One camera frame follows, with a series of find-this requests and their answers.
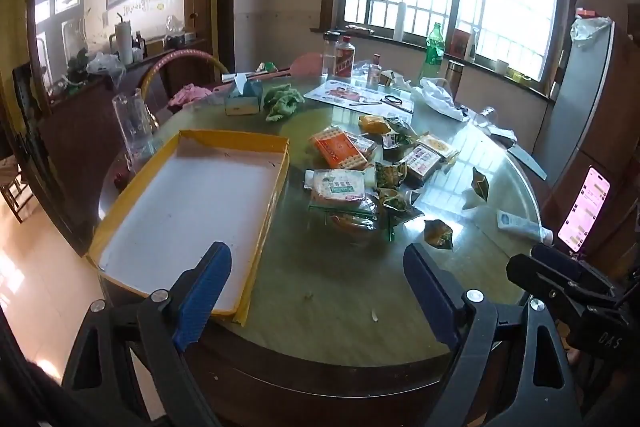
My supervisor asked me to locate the printed leaflet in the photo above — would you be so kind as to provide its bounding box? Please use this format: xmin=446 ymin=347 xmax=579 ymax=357
xmin=304 ymin=79 xmax=416 ymax=114

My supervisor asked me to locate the clear red snack packet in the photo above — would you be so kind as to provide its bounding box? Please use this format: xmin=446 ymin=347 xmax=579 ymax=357
xmin=309 ymin=199 xmax=396 ymax=243

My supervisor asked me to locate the pink cloth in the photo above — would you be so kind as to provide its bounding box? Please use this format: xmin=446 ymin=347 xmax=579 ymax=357
xmin=167 ymin=83 xmax=213 ymax=108

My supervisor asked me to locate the small glass bottle red cap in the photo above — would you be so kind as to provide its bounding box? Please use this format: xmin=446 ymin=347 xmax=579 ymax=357
xmin=366 ymin=53 xmax=383 ymax=88

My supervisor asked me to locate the yellow snack packet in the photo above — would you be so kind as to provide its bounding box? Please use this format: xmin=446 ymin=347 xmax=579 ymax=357
xmin=358 ymin=114 xmax=393 ymax=135

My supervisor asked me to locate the yellow cardboard tray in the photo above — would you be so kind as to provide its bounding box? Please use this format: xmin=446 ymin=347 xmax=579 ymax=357
xmin=86 ymin=129 xmax=292 ymax=327

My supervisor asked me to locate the smartphone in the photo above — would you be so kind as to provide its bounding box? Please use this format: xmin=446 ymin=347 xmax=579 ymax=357
xmin=557 ymin=166 xmax=613 ymax=253

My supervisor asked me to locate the steel thermos flask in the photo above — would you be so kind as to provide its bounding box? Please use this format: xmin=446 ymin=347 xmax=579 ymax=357
xmin=445 ymin=60 xmax=465 ymax=102

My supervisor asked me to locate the small cardboard box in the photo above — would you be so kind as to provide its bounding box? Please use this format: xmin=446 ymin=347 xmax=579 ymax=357
xmin=380 ymin=72 xmax=413 ymax=90

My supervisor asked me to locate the pink hand fan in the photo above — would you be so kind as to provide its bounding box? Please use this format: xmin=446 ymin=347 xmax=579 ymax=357
xmin=289 ymin=52 xmax=325 ymax=80

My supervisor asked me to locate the kitchen knife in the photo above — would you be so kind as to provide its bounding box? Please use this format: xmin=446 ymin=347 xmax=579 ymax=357
xmin=506 ymin=143 xmax=548 ymax=180

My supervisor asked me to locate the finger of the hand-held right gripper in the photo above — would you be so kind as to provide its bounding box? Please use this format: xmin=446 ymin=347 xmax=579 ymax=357
xmin=531 ymin=243 xmax=621 ymax=295
xmin=506 ymin=254 xmax=601 ymax=323

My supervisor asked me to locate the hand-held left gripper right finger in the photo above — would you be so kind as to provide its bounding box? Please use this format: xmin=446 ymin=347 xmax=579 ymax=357
xmin=402 ymin=243 xmax=583 ymax=427

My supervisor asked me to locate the yellow cracker packet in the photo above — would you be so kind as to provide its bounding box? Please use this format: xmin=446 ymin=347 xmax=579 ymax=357
xmin=417 ymin=133 xmax=460 ymax=165

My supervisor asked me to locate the potted plant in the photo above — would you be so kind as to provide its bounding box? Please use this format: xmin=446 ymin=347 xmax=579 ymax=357
xmin=65 ymin=49 xmax=91 ymax=85

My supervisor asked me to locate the white plastic bag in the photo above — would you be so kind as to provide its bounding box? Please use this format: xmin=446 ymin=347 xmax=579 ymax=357
xmin=412 ymin=77 xmax=468 ymax=122

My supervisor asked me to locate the grey refrigerator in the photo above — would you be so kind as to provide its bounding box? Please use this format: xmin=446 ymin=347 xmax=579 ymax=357
xmin=532 ymin=19 xmax=640 ymax=208

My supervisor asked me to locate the teal tissue box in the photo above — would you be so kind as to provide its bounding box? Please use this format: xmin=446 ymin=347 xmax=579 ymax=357
xmin=222 ymin=74 xmax=263 ymax=116

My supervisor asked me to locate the white paper roll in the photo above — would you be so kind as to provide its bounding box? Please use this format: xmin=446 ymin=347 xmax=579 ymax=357
xmin=392 ymin=2 xmax=407 ymax=42

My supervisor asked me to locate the pink yellow hula hoop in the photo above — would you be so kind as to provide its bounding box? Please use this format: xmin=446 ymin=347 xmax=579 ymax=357
xmin=139 ymin=48 xmax=231 ymax=102

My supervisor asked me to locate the crumpled plastic bag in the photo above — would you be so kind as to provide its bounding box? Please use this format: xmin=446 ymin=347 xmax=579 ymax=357
xmin=570 ymin=14 xmax=613 ymax=50

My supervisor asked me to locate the green cloth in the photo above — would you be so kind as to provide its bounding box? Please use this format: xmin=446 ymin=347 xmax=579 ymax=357
xmin=262 ymin=84 xmax=306 ymax=124

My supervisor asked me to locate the red box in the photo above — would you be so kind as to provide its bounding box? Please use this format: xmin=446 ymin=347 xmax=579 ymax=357
xmin=450 ymin=29 xmax=471 ymax=56

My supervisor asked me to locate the white tumbler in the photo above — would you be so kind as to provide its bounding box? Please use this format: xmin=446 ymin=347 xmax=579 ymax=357
xmin=114 ymin=21 xmax=133 ymax=66

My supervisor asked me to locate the white cream tube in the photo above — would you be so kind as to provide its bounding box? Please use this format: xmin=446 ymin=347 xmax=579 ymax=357
xmin=496 ymin=209 xmax=555 ymax=244

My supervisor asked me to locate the dark wooden sideboard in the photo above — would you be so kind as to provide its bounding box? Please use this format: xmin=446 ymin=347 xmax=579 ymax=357
xmin=35 ymin=39 xmax=213 ymax=253

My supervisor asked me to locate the orange cracker packet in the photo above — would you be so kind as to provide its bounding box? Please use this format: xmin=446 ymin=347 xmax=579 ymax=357
xmin=307 ymin=125 xmax=378 ymax=171

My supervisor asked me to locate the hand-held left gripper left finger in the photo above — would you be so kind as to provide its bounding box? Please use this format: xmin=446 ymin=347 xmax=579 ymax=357
xmin=61 ymin=241 xmax=233 ymax=427

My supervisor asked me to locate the glass jar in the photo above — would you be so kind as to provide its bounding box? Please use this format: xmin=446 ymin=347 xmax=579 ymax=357
xmin=165 ymin=14 xmax=188 ymax=50

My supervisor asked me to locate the brown red-label snack packet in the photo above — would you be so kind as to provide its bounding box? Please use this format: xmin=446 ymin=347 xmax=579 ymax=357
xmin=400 ymin=143 xmax=443 ymax=182

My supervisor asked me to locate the clear bottle black cap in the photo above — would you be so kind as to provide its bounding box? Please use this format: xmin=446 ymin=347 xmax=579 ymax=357
xmin=322 ymin=31 xmax=346 ymax=78

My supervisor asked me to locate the wooden chair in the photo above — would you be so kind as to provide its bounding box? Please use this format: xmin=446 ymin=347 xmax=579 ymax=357
xmin=0 ymin=157 xmax=31 ymax=223

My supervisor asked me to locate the green small snack packet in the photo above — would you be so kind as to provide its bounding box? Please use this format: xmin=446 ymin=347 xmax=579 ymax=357
xmin=471 ymin=166 xmax=490 ymax=202
xmin=382 ymin=119 xmax=418 ymax=150
xmin=377 ymin=188 xmax=426 ymax=220
xmin=375 ymin=162 xmax=408 ymax=190
xmin=424 ymin=219 xmax=454 ymax=250

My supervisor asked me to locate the green plastic bottle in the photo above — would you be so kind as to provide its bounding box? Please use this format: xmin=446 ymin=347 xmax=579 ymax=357
xmin=419 ymin=23 xmax=446 ymax=82

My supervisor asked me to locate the clear plastic bag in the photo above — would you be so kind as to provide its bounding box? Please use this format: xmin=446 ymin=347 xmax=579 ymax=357
xmin=87 ymin=52 xmax=123 ymax=75

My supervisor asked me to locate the clear glass pitcher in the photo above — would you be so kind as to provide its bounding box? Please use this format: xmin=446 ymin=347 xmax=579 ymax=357
xmin=111 ymin=88 xmax=160 ymax=172

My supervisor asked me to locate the white green-label snack packet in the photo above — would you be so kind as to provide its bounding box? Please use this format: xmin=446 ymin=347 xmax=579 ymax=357
xmin=303 ymin=168 xmax=378 ymax=202

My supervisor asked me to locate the white liquor bottle red label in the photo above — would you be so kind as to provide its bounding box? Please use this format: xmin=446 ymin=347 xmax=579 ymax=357
xmin=332 ymin=36 xmax=355 ymax=80

